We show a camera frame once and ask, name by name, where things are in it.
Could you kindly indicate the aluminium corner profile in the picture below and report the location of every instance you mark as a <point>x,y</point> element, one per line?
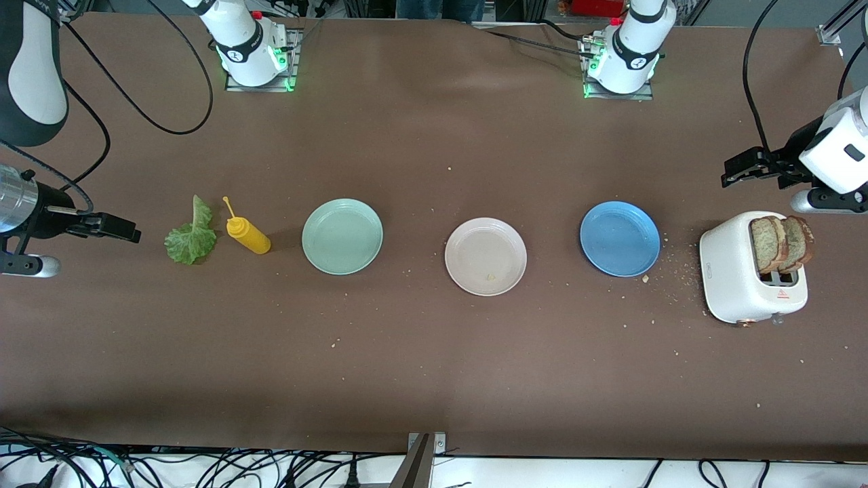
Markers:
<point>829,35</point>
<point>68,10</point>

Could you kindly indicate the yellow squeeze bottle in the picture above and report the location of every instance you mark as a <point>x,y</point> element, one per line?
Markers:
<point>249,237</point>

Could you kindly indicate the aluminium frame post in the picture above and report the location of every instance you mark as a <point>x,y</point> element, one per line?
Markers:
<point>417,468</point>

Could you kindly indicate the green lettuce leaf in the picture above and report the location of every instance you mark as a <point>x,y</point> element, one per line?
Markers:
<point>190,244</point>

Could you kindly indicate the white toaster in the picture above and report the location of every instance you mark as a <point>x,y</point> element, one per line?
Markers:
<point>729,271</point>

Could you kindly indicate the pale green plate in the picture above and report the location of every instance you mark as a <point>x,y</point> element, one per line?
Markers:
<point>342,237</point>

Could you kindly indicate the red box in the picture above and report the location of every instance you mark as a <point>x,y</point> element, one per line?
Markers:
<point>597,7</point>

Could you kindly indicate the blue plate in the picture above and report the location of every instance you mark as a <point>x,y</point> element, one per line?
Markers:
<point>620,238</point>

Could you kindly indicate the dark-crust bread slice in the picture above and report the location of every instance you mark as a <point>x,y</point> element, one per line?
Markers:
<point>801,240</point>

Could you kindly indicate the beige plate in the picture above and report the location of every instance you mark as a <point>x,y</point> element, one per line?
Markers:
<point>485,254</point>

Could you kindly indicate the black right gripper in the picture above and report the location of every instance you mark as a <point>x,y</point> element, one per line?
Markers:
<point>53,211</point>

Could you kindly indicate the light-crust bread slice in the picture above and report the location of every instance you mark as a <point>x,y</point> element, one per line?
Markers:
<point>765,244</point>

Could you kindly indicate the standing person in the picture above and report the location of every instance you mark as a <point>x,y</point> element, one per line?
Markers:
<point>441,9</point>

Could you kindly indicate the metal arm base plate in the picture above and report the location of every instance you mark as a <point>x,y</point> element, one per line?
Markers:
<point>644,96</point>
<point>234,86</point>

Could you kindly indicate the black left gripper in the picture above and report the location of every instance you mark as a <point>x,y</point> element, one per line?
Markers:
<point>791,161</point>

